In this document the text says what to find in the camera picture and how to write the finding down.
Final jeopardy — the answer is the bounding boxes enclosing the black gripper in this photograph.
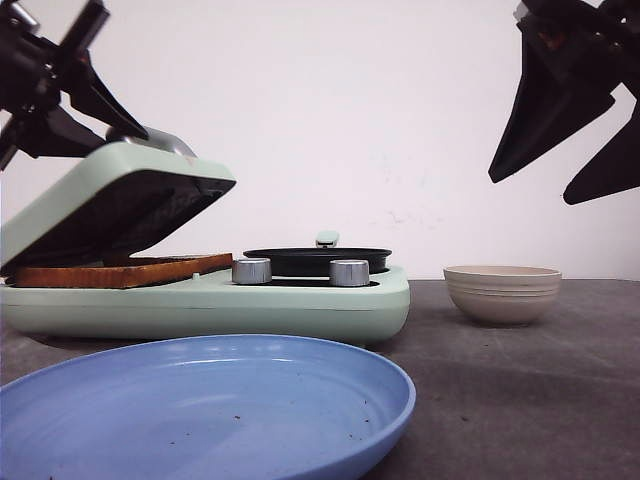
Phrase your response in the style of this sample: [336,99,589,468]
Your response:
[489,1,639,205]
[1,1,149,168]

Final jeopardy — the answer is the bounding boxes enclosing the black frying pan green handle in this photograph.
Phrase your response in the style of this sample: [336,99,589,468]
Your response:
[243,230,392,277]

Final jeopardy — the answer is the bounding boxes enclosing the beige ceramic bowl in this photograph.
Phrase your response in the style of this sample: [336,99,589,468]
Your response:
[443,265,562,326]

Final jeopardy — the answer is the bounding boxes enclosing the left silver control knob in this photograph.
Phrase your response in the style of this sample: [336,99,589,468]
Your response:
[231,258,272,285]

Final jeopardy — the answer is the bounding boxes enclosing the blue plate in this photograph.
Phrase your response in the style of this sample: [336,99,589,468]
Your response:
[1,335,416,479]

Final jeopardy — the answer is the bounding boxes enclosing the right silver control knob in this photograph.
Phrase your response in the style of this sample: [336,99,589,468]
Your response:
[329,259,370,287]

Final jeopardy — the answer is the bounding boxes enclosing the silver control knob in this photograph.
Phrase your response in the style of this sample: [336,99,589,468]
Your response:
[231,258,272,285]
[329,259,370,287]

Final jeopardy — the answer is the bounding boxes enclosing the mint green breakfast maker base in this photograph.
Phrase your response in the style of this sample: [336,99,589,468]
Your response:
[1,267,410,344]

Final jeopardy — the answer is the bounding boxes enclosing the white bread slice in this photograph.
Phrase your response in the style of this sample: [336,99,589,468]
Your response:
[6,253,233,289]

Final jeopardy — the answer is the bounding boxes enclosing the mint green hinged lid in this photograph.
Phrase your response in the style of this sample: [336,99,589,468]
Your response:
[1,141,236,276]

